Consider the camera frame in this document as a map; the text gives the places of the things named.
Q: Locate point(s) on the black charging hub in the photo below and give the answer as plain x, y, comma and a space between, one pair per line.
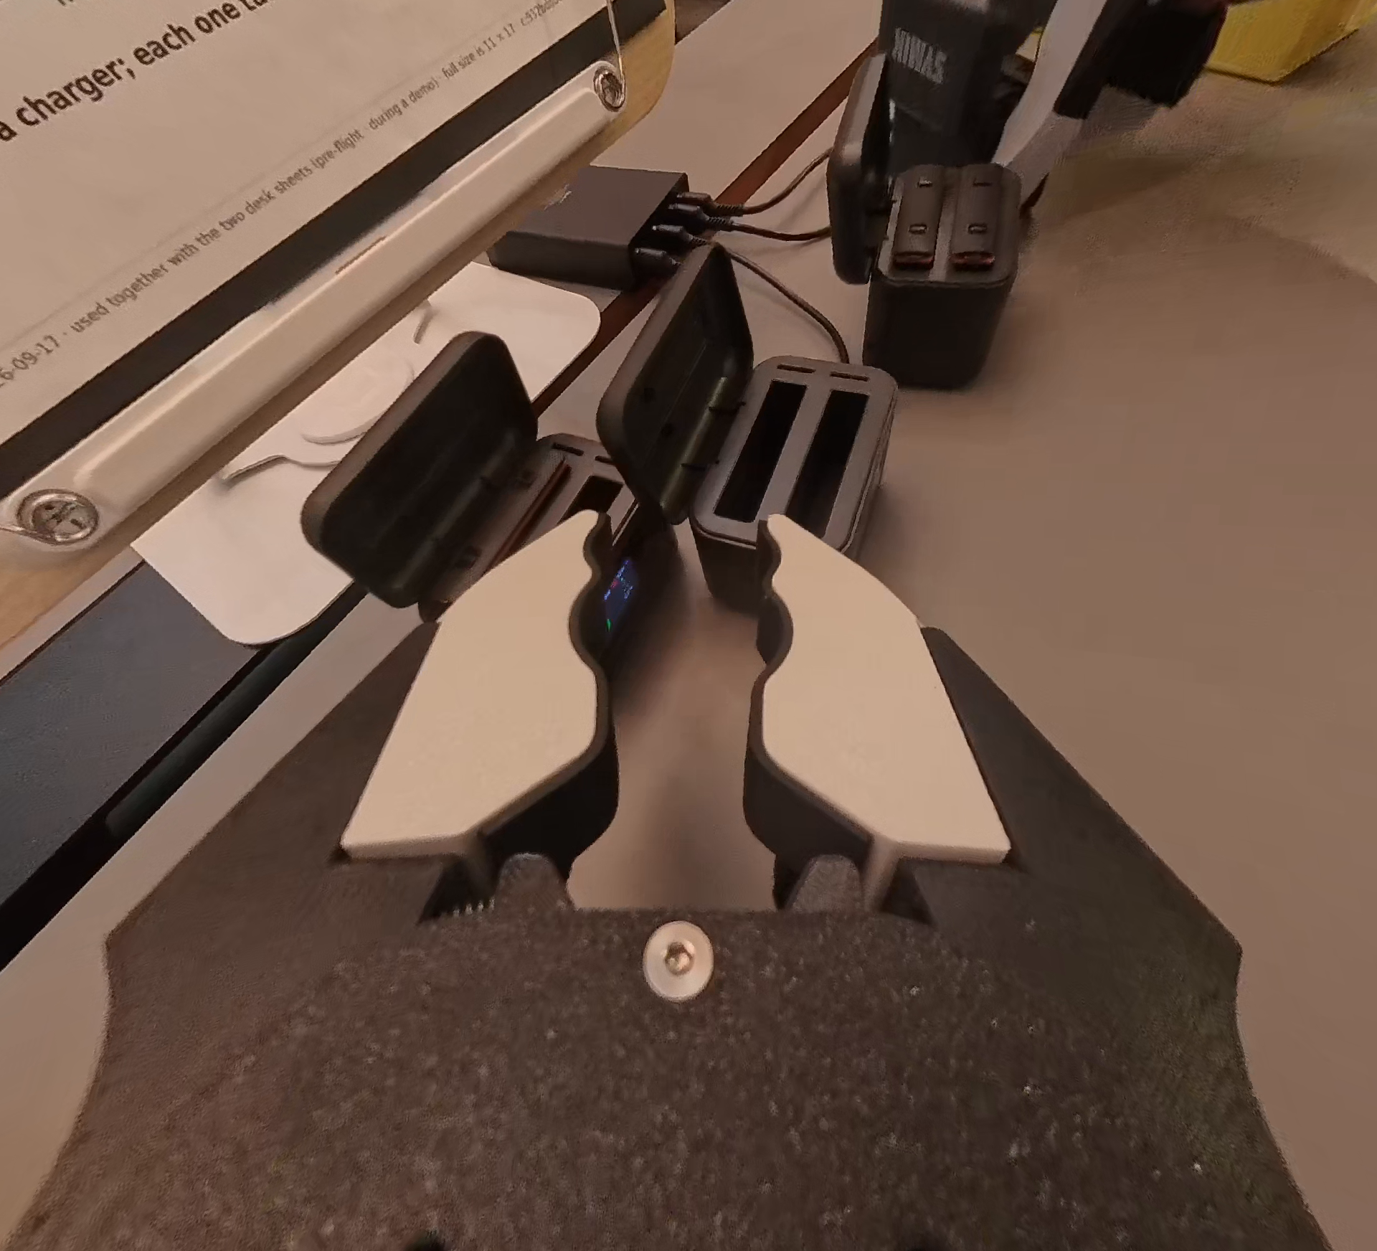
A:
580, 234

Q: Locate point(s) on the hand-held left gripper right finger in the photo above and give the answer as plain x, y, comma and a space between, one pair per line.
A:
870, 723

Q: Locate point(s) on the white clamp bar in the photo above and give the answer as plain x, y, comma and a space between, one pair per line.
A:
323, 357

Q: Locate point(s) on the printed instruction sheet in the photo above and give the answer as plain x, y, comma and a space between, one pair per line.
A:
268, 141

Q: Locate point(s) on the wooden sign board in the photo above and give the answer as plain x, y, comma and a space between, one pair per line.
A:
649, 2

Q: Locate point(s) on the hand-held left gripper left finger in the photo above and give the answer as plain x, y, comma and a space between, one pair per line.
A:
483, 723

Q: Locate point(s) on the black battery charger case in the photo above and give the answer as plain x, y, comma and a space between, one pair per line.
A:
678, 357
430, 465
935, 336

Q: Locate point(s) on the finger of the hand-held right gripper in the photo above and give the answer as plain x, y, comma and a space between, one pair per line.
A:
1088, 34

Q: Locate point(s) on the orange-tabbed black battery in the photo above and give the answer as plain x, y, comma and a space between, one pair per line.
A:
549, 495
921, 217
984, 217

